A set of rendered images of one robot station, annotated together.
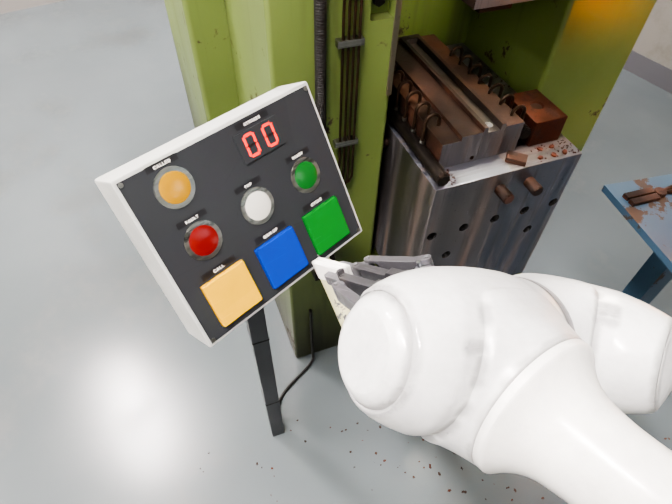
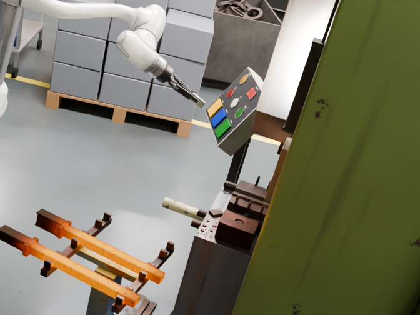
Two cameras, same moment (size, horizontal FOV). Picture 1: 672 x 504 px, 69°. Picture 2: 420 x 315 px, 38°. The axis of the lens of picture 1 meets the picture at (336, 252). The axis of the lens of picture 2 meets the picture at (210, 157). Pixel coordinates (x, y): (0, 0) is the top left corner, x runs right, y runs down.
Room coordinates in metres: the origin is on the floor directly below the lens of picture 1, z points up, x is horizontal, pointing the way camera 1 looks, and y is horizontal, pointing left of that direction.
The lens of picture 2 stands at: (1.74, -2.00, 2.03)
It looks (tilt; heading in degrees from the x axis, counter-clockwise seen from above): 27 degrees down; 121
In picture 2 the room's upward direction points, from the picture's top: 16 degrees clockwise
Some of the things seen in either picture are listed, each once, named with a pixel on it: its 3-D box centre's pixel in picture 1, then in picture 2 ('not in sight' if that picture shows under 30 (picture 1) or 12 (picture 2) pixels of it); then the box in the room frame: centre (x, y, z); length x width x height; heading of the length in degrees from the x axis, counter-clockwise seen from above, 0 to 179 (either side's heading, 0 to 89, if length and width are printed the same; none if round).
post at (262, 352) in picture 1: (261, 348); (220, 212); (0.59, 0.18, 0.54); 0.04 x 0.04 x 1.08; 22
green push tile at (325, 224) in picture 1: (325, 225); (224, 129); (0.58, 0.02, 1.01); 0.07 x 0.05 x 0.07; 137
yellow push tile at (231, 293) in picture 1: (231, 292); (215, 109); (0.43, 0.16, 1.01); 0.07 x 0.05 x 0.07; 137
